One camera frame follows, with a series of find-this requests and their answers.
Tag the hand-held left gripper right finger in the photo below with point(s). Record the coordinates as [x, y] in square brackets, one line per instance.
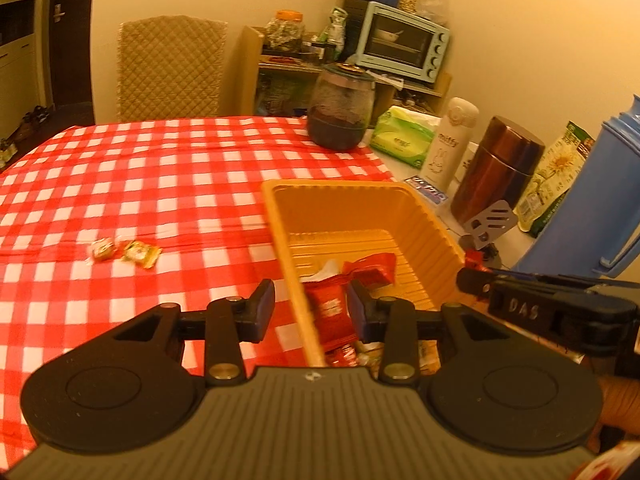
[359, 310]

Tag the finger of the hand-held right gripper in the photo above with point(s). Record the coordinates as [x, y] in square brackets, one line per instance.
[540, 277]
[472, 281]

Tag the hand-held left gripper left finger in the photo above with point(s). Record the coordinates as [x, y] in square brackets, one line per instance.
[257, 310]

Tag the yellow plastic basket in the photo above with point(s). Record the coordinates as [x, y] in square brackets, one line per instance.
[350, 210]

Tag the grey perforated metal stand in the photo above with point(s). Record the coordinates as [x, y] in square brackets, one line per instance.
[492, 222]

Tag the blue plastic jug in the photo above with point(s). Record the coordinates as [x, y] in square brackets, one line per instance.
[590, 195]

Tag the green flower printed bag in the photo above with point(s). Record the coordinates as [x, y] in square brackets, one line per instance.
[555, 180]

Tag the small blue packet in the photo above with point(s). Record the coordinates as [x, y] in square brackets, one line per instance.
[427, 189]

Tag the brown metal thermos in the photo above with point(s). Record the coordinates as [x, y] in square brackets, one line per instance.
[492, 170]

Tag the white mug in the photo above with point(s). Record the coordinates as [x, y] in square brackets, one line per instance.
[467, 160]

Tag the small yellow wrapped candy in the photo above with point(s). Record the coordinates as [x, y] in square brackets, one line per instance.
[141, 252]
[101, 249]

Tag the white thermos bottle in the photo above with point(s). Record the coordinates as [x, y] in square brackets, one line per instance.
[445, 145]

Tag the green tissue pack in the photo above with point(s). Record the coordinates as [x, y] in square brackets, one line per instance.
[402, 135]

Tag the red checked tablecloth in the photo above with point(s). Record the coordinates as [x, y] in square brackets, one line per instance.
[125, 185]

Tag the glass jar with dark contents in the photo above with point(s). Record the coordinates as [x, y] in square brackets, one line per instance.
[340, 110]

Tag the wooden shelf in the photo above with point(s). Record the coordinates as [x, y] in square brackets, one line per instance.
[280, 80]

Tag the light blue toaster oven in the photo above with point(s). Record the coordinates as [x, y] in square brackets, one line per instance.
[400, 42]

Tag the quilted beige chair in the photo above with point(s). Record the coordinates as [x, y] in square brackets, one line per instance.
[170, 70]

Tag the plastic jar with orange lid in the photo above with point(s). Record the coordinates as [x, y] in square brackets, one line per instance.
[285, 30]

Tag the row of shoes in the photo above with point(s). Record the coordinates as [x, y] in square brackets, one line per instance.
[22, 130]

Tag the dark door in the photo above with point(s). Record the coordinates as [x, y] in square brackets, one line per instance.
[70, 35]

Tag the white cabinet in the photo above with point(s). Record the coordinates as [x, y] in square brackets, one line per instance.
[17, 60]

